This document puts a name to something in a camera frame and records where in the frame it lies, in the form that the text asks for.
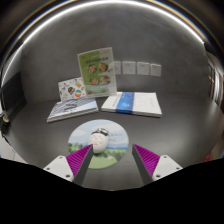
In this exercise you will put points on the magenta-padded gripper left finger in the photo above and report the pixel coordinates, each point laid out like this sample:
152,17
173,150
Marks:
61,166

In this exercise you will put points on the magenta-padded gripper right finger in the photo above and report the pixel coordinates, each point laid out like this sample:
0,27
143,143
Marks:
165,166

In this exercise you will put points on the white panda-print computer mouse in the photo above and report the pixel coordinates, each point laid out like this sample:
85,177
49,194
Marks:
99,140

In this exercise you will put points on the round landscape-print mouse pad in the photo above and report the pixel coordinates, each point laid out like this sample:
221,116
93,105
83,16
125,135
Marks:
115,133

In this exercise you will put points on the grey patterned book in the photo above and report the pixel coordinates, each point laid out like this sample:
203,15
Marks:
71,108

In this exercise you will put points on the white book with blue band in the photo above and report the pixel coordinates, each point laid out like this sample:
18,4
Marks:
140,104

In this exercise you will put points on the small colourful printed card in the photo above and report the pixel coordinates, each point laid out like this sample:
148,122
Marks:
71,88

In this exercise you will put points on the green upright menu sign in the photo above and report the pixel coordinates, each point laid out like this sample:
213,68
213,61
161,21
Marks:
97,71

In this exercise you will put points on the white wall socket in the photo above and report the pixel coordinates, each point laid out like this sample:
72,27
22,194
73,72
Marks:
129,67
118,67
143,68
156,70

